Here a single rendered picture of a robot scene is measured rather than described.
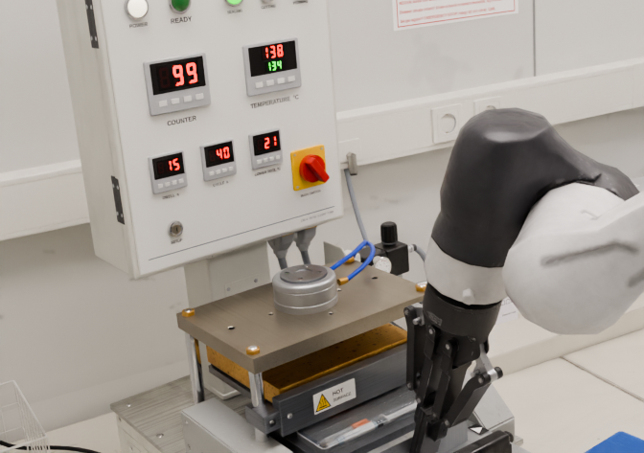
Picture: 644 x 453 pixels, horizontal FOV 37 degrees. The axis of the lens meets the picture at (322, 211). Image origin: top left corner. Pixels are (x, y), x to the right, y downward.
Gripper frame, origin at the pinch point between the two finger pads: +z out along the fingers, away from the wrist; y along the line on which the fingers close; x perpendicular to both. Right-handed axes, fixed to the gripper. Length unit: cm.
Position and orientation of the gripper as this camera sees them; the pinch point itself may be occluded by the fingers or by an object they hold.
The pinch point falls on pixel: (428, 430)
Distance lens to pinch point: 107.7
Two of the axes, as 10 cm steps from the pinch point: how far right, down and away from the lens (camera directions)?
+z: -1.2, 8.3, 5.5
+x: 8.1, -2.3, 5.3
